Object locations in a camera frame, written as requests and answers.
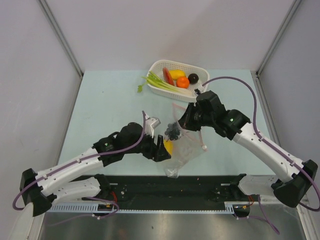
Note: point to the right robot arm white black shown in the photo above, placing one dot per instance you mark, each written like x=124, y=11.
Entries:
x=294, y=176

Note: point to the yellow fake bell pepper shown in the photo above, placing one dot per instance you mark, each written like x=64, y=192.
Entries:
x=169, y=146

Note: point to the yellow fake lemon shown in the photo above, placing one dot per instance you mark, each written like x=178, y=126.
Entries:
x=176, y=74

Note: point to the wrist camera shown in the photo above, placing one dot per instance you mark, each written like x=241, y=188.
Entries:
x=151, y=123
x=199, y=90

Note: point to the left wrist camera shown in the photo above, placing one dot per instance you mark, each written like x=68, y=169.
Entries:
x=151, y=123

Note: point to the fake watermelon slice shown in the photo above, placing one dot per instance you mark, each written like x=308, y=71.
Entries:
x=167, y=76

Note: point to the fake green lettuce leaf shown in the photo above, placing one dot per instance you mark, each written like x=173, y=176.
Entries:
x=155, y=81

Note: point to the dark purple fake plum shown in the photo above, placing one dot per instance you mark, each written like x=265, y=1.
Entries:
x=193, y=78

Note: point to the fake black grape bunch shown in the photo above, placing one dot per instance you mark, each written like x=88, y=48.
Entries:
x=173, y=131

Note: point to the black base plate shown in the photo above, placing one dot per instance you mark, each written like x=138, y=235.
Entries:
x=185, y=193

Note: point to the clear zip top bag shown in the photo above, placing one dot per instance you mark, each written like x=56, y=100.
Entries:
x=188, y=147

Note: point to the orange fake orange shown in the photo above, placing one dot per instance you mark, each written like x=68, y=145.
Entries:
x=182, y=82

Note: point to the white slotted cable duct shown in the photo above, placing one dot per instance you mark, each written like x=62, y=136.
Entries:
x=86, y=207

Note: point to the white perforated plastic basket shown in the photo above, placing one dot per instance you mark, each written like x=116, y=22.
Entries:
x=188, y=69

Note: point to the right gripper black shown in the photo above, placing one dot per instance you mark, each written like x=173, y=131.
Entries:
x=186, y=122

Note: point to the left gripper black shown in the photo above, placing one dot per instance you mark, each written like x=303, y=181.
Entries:
x=156, y=152

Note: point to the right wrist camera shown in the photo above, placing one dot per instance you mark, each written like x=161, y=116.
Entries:
x=199, y=90

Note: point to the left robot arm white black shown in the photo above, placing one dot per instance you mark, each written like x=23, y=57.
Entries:
x=45, y=188

